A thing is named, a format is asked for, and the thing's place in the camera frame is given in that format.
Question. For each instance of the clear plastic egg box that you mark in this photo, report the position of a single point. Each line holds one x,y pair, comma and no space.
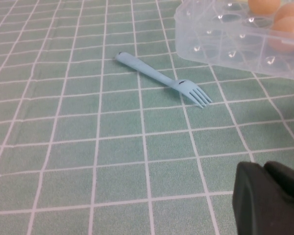
210,44

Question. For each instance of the blue plastic fork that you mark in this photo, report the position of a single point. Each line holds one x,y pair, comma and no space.
147,68

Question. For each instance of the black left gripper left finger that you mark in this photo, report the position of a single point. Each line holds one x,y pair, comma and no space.
259,213

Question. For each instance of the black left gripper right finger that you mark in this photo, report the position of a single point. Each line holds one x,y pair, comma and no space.
286,181

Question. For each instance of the green checked tablecloth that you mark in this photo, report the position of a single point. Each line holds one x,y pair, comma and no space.
112,147

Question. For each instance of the orange egg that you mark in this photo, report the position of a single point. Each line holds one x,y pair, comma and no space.
285,30
263,6
292,11

